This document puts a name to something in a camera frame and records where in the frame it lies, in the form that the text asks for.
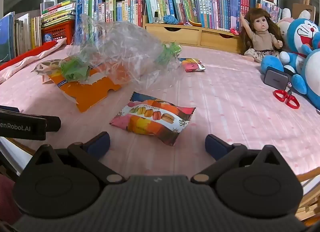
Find row of pale thin books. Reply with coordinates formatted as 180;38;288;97
0;11;43;63

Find red scissors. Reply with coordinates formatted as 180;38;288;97
273;86;300;110

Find green crinkled paper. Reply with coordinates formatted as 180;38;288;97
59;57;91;82
155;42;182;66

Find row of tall picture books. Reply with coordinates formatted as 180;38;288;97
74;0;145;46

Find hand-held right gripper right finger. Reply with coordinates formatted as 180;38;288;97
190;134;290;184

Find grey box device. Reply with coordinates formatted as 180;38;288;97
263;69;291;91

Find white pink bunny plush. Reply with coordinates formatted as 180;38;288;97
276;8;296;32

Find wooden drawer organizer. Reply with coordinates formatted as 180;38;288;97
142;15;242;54

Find row of small blue books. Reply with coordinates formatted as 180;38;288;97
255;0;283;23

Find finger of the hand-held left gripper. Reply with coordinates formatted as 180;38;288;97
0;105;20;113
46;115;62;133

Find macaron snack packet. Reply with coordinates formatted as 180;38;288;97
109;92;196;147
178;58;206;73

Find brown haired doll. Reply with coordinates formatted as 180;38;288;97
239;7;284;63

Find orange cardboard packaging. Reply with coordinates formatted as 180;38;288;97
49;64;123;113

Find blue yarn ball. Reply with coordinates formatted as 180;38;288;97
163;14;179;25

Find clear plastic bag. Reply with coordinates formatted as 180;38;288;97
67;14;186;91

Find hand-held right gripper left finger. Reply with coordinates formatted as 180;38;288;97
26;131;126;185

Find blue cat plush toy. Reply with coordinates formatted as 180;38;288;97
261;10;320;75
292;48;320;112

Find stack of flat books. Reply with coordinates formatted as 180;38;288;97
40;0;77;28

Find pink quilt red trim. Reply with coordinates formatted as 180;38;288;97
0;38;68;86

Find red plastic crate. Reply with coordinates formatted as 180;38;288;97
41;20;76;46

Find wooden easel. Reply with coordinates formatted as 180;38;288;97
292;0;316;22

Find wooden bed frame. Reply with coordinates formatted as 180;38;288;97
0;136;320;222

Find row of colourful books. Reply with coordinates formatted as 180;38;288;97
142;0;258;32

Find patterned cardboard piece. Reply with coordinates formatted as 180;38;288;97
31;58;69;84

